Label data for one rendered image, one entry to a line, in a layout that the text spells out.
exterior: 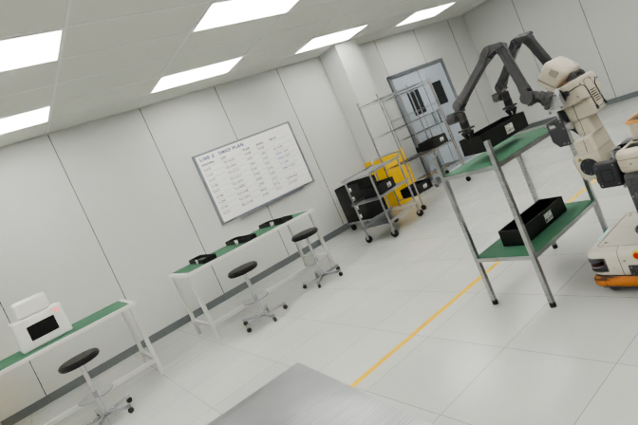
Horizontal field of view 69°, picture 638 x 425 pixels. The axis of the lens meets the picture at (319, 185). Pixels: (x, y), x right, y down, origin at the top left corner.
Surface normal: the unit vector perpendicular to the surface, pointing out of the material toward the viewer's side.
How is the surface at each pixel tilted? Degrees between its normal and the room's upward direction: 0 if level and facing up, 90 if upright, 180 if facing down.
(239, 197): 90
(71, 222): 90
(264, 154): 90
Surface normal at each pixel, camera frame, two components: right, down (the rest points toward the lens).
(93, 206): 0.53, -0.17
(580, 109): -0.74, 0.37
